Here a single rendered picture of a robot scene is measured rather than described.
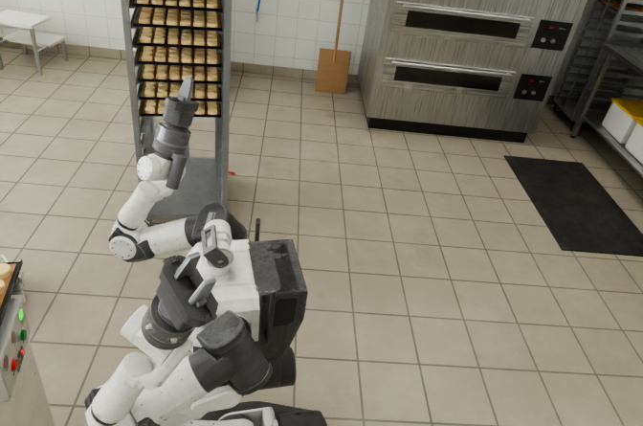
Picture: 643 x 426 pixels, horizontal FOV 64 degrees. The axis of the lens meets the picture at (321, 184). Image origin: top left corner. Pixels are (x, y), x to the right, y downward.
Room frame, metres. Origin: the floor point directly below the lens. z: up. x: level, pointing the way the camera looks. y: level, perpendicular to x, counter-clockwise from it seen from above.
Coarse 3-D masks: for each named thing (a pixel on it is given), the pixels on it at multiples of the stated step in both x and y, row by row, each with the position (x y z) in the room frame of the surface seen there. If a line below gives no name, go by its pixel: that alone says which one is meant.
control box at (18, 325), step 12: (12, 300) 0.96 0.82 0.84; (12, 312) 0.92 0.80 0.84; (24, 312) 0.96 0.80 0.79; (12, 324) 0.88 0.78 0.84; (24, 324) 0.94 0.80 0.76; (0, 336) 0.84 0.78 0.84; (0, 348) 0.80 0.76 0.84; (12, 348) 0.84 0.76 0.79; (24, 348) 0.90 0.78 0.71; (0, 360) 0.77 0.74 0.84; (0, 372) 0.75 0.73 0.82; (12, 372) 0.80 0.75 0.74; (0, 384) 0.74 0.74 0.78; (12, 384) 0.78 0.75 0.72; (0, 396) 0.74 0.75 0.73
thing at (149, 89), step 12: (144, 84) 2.44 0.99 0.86; (156, 84) 2.46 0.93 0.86; (168, 84) 2.48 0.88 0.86; (180, 84) 2.46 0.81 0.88; (204, 84) 2.50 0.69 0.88; (216, 84) 2.56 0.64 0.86; (144, 96) 2.30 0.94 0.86; (156, 96) 2.32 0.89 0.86; (168, 96) 2.34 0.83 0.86; (192, 96) 2.38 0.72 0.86; (204, 96) 2.38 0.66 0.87; (216, 96) 2.40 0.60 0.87
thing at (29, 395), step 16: (32, 352) 1.00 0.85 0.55; (32, 368) 0.97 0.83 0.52; (16, 384) 0.85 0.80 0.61; (32, 384) 0.94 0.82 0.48; (16, 400) 0.82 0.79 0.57; (32, 400) 0.90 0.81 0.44; (0, 416) 0.73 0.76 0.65; (16, 416) 0.80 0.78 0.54; (32, 416) 0.87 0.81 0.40; (48, 416) 0.97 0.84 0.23
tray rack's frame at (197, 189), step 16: (224, 0) 2.95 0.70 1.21; (224, 16) 2.95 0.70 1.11; (192, 160) 2.88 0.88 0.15; (208, 160) 2.91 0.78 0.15; (192, 176) 2.69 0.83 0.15; (208, 176) 2.72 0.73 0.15; (176, 192) 2.49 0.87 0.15; (192, 192) 2.52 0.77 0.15; (208, 192) 2.54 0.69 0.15; (160, 208) 2.33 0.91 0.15; (176, 208) 2.35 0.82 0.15; (192, 208) 2.37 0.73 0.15
